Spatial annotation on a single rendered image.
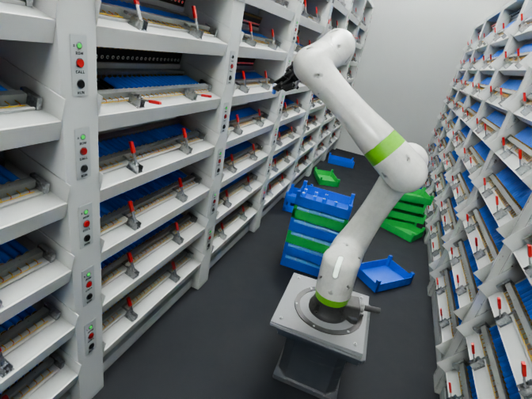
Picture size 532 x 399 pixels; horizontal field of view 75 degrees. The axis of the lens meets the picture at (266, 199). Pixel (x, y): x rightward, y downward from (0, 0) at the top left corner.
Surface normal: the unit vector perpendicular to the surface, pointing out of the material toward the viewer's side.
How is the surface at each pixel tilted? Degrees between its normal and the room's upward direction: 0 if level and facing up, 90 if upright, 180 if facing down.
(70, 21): 90
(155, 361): 0
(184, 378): 0
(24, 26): 106
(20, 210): 15
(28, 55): 90
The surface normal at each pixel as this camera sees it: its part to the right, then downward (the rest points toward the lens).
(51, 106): -0.36, 0.32
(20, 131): 0.83, 0.53
